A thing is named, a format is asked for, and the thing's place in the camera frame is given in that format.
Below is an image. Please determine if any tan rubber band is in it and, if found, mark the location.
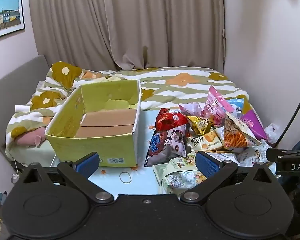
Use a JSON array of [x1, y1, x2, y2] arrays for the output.
[[119, 172, 133, 183]]

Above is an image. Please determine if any thin white cord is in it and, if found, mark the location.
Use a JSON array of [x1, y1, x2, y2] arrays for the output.
[[11, 157, 19, 183]]

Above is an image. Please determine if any black cable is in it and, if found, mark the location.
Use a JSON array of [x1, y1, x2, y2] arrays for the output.
[[276, 77, 300, 148]]

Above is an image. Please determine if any yellow-green cardboard box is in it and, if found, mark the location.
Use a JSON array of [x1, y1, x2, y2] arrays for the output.
[[44, 79, 142, 168]]

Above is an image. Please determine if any framed houses picture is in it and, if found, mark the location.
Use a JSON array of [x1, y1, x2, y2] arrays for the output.
[[0, 0, 26, 41]]

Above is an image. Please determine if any gold snack bag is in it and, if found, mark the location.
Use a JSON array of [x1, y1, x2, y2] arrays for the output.
[[186, 116, 214, 135]]

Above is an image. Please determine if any grey upholstered headboard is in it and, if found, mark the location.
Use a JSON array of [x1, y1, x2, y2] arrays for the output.
[[0, 54, 51, 143]]

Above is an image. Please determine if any red snack bag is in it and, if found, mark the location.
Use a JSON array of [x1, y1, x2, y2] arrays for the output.
[[155, 108, 189, 132]]

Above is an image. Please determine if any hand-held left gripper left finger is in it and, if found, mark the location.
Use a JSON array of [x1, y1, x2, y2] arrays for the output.
[[23, 152, 115, 204]]

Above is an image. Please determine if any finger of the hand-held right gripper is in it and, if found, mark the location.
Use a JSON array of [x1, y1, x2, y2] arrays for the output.
[[266, 147, 300, 159]]

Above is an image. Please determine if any yellow cracker packet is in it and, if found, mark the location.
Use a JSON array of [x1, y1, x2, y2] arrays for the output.
[[186, 129, 225, 153]]

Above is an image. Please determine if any white and pink snack packet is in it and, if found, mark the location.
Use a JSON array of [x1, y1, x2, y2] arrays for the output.
[[179, 102, 203, 117]]

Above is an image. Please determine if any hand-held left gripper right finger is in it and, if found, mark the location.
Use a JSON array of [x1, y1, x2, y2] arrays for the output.
[[181, 151, 278, 204]]

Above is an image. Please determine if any white orange-sticks snack bag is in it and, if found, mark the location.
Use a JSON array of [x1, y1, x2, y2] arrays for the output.
[[224, 114, 262, 152]]

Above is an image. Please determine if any clear barcode snack packet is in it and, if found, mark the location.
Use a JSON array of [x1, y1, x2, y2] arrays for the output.
[[162, 171, 207, 194]]

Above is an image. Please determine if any crumpled white plastic bag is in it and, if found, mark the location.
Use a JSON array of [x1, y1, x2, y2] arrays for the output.
[[264, 123, 281, 144]]

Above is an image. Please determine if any silver cartoon snack bag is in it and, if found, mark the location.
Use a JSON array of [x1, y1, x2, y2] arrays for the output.
[[144, 125, 190, 168]]

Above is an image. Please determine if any light blue snack packet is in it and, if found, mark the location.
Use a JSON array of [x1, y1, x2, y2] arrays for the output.
[[226, 98, 245, 117]]

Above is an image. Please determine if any pale green snack bag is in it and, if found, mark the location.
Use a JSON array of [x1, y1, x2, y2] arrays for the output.
[[152, 157, 198, 180]]

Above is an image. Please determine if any pink snack bag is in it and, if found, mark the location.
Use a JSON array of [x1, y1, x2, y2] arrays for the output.
[[206, 85, 234, 126]]

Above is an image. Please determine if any pink plush toy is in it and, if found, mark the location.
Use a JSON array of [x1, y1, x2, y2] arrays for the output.
[[16, 127, 49, 146]]

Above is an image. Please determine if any floral striped blanket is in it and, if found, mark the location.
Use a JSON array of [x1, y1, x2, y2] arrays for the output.
[[5, 61, 256, 161]]

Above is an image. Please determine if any purple snack bag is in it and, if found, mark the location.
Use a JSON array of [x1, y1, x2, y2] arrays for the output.
[[240, 110, 268, 141]]

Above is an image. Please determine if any beige curtain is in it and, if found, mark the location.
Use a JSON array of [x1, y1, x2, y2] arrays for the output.
[[28, 0, 227, 71]]

